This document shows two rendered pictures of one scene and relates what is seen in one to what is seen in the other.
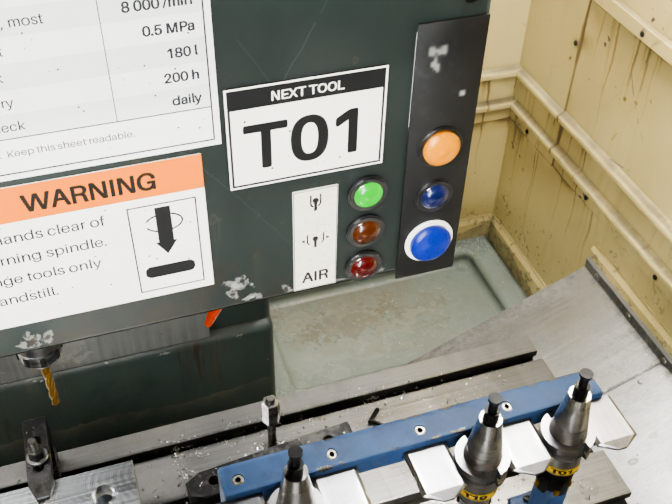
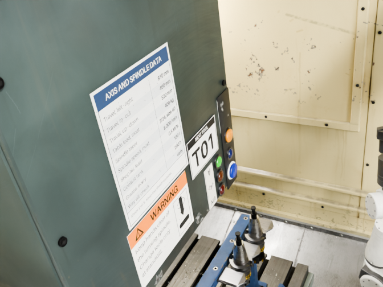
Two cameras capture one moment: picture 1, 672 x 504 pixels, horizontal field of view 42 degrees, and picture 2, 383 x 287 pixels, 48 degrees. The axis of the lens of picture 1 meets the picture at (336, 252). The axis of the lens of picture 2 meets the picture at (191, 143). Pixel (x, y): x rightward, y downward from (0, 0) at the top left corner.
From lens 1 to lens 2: 0.40 m
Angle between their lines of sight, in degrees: 31
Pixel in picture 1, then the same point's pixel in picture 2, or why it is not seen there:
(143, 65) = (170, 146)
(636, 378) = (231, 221)
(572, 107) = not seen: hidden behind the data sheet
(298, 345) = not seen: outside the picture
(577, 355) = (206, 229)
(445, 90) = (225, 116)
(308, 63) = (199, 124)
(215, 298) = (194, 226)
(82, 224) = (164, 217)
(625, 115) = not seen: hidden behind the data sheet
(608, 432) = (265, 226)
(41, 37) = (149, 149)
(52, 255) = (159, 235)
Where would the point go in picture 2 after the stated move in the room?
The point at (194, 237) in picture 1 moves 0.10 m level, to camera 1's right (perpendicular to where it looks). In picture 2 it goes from (187, 204) to (230, 175)
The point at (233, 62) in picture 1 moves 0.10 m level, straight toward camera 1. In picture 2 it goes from (186, 133) to (239, 150)
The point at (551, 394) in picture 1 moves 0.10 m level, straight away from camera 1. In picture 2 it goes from (240, 227) to (227, 208)
